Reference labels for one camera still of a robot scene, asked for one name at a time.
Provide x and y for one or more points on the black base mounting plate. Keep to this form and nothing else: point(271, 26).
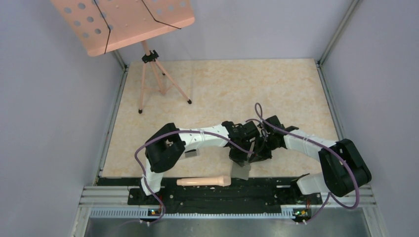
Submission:
point(253, 196)

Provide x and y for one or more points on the grey leather card holder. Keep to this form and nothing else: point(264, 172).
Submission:
point(241, 170)

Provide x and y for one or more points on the pink toy microphone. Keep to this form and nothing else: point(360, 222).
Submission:
point(221, 181)

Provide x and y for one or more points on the pink perforated music stand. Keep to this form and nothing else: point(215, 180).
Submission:
point(107, 25)

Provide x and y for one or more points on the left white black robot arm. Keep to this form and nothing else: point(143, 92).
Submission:
point(165, 148)

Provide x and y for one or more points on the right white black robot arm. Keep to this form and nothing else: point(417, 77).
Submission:
point(342, 166)

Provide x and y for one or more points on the aluminium front rail frame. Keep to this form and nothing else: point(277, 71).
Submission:
point(111, 201)

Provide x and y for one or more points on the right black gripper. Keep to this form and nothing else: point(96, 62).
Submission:
point(258, 150)

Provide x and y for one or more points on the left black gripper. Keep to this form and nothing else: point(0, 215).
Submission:
point(238, 159)

